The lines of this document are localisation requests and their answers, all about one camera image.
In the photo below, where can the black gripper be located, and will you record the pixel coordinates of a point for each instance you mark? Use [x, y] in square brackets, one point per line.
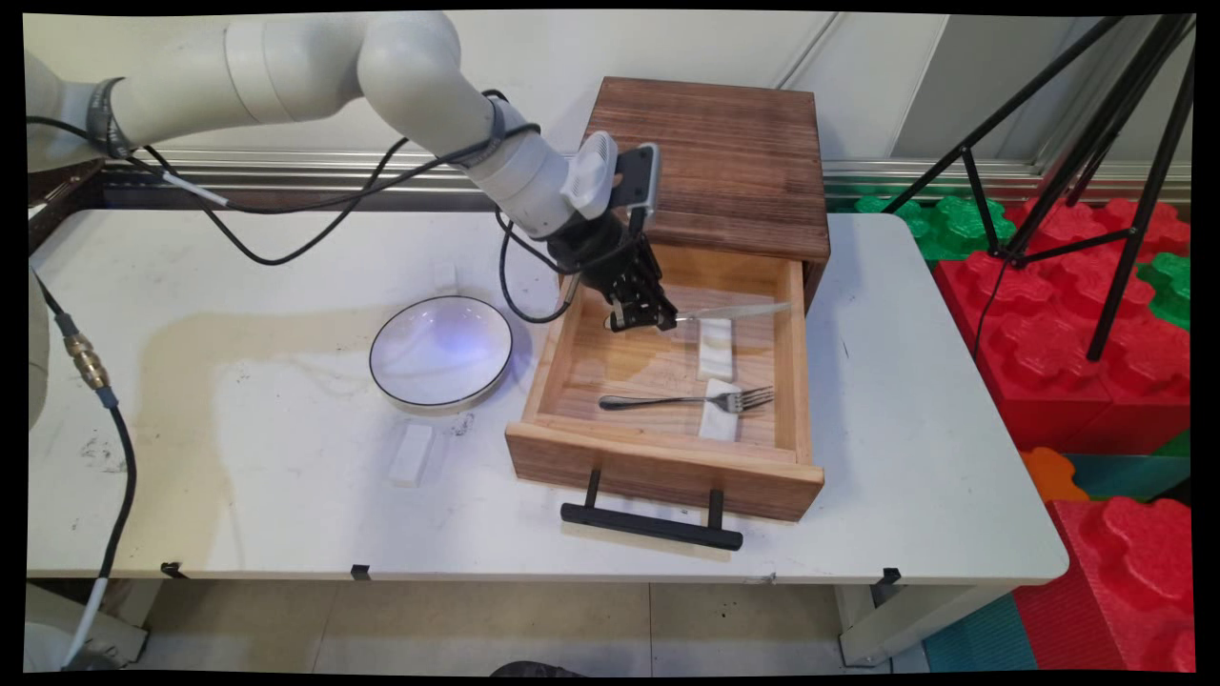
[605, 252]

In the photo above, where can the silver table knife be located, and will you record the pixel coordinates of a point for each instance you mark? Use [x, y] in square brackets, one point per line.
[734, 312]

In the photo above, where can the silver fork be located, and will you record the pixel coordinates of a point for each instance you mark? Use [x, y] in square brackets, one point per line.
[667, 400]

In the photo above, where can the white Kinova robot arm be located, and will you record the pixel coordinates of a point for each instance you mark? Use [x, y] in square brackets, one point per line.
[286, 67]

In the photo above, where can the light wooden drawer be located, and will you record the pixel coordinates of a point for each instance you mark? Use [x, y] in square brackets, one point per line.
[658, 372]

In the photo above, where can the white round vented module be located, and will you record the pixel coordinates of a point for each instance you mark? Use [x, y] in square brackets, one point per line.
[589, 176]

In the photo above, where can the dark wooden cabinet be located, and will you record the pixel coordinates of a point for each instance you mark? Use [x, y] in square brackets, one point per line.
[734, 152]

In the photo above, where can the white plate with black rim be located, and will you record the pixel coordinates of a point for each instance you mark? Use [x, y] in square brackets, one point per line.
[440, 351]

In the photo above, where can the green foam block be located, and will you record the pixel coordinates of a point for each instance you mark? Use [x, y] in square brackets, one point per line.
[944, 224]
[1170, 286]

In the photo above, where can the white table leg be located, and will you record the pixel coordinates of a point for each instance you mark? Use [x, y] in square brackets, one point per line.
[114, 619]
[896, 624]

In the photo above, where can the large red foam block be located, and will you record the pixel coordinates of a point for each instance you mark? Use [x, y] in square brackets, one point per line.
[1115, 591]
[1048, 362]

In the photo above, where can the orange foam piece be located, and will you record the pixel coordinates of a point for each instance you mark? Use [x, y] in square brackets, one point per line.
[1050, 474]

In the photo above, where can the teal foam mat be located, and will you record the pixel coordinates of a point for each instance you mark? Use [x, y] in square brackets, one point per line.
[982, 636]

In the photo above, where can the black tripod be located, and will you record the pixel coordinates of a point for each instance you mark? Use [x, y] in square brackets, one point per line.
[1125, 124]

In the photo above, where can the teal foam piece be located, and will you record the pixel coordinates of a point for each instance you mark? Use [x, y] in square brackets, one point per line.
[1134, 474]

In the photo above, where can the grey black wrist camera box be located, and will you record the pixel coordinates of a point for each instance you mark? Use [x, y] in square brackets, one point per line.
[636, 181]

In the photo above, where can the aluminium wall rail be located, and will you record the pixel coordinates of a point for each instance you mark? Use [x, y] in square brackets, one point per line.
[905, 176]

